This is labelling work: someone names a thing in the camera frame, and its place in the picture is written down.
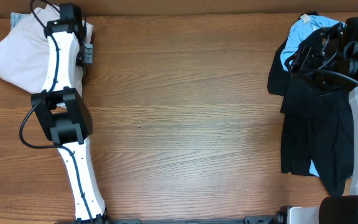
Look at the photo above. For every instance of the folded light blue jeans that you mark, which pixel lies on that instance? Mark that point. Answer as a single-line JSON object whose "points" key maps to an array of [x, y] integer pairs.
{"points": [[16, 17]]}

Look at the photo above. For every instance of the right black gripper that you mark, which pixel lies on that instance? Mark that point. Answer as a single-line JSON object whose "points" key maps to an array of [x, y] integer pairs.
{"points": [[302, 60]]}

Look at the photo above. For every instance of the beige khaki shorts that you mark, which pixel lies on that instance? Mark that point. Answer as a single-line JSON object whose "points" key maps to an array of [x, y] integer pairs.
{"points": [[40, 52]]}

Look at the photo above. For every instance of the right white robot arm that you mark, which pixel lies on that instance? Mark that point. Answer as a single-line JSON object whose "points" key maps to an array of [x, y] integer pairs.
{"points": [[343, 209]]}

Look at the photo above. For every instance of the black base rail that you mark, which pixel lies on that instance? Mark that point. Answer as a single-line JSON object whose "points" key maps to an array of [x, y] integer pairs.
{"points": [[197, 221]]}

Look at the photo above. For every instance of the black garment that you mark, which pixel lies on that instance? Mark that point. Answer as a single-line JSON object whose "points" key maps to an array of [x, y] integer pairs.
{"points": [[337, 160]]}

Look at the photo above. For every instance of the light blue shirt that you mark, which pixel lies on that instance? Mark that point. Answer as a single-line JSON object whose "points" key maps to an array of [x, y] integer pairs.
{"points": [[306, 116]]}

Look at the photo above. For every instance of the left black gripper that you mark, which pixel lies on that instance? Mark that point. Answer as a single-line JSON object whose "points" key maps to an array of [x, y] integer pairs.
{"points": [[87, 55]]}

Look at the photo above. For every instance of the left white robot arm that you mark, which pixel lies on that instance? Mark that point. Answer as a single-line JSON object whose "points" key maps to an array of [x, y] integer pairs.
{"points": [[62, 113]]}

